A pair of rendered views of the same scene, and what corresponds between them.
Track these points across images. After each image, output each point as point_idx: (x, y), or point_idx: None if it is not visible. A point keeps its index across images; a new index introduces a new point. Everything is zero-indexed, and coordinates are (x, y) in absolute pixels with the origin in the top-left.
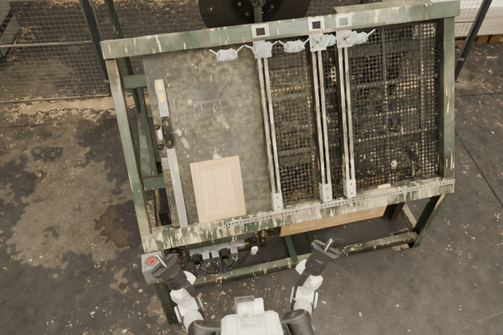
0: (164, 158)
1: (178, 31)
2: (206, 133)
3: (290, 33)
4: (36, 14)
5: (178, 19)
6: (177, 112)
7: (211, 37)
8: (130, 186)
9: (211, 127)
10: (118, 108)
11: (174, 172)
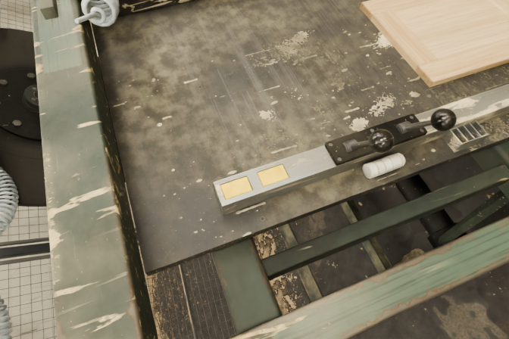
0: (452, 143)
1: (198, 331)
2: (335, 66)
3: None
4: None
5: (184, 337)
6: (306, 138)
7: (63, 66)
8: (458, 325)
9: (316, 60)
10: (360, 312)
11: (479, 104)
